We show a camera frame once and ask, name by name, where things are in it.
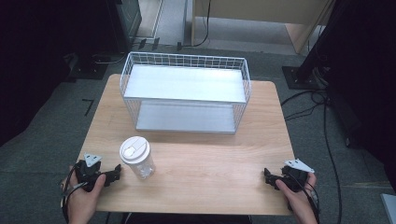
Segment looped black floor cables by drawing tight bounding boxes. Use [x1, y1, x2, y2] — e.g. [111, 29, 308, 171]
[279, 89, 328, 123]

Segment beige wooden desk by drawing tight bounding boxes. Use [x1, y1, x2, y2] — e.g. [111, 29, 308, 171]
[191, 0, 336, 54]

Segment clear cup with white lid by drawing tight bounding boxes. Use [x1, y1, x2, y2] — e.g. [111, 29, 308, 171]
[119, 135, 157, 180]

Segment black stand with base plate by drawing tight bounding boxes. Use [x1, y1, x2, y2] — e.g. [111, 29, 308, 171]
[281, 0, 347, 91]

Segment black tape corner mark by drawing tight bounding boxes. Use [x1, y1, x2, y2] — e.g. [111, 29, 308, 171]
[81, 98, 95, 118]

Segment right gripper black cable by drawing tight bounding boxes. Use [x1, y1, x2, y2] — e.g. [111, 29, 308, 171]
[289, 174, 321, 224]

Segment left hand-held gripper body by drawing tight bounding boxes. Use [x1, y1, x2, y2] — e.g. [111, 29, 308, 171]
[74, 152, 109, 192]

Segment black hanging cable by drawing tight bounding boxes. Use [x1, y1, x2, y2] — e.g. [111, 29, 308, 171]
[177, 0, 212, 51]

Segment black flat stand base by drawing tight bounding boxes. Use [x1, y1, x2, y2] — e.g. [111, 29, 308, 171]
[65, 51, 110, 81]

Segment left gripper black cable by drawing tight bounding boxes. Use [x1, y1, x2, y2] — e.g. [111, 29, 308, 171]
[60, 163, 82, 224]

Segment long black floor cable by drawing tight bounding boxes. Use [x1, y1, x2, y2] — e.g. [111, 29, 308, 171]
[322, 99, 344, 224]

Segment dark curtain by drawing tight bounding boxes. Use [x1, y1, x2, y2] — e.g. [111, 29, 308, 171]
[323, 0, 396, 190]

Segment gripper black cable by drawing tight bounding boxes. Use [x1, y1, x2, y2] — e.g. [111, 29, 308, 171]
[289, 174, 321, 224]
[60, 163, 82, 224]

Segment person's right hand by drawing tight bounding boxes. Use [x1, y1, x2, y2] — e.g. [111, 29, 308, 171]
[275, 172, 318, 217]

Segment light grey flat box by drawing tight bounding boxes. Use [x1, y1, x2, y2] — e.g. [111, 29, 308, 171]
[379, 192, 396, 224]

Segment person's left hand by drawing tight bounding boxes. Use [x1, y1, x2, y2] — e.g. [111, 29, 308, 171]
[61, 173, 107, 217]

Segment person's dark clothing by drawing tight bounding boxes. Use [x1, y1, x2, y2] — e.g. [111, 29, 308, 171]
[123, 212, 254, 224]

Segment white wire two-tier shelf rack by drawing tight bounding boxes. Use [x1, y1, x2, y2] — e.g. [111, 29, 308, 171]
[120, 50, 252, 135]

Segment black cabinet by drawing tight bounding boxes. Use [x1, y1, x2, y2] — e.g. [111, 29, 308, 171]
[106, 0, 143, 54]

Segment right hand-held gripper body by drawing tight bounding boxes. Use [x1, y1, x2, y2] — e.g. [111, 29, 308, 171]
[280, 158, 316, 192]

